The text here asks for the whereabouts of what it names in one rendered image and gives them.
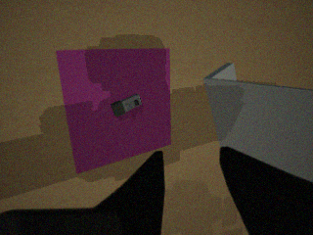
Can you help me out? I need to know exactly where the purple square zone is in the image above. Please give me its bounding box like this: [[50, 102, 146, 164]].
[[56, 49, 171, 174]]

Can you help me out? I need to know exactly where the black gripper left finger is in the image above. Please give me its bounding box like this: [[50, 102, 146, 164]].
[[0, 151, 165, 235]]

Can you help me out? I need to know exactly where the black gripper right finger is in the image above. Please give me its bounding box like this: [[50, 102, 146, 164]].
[[219, 147, 313, 235]]

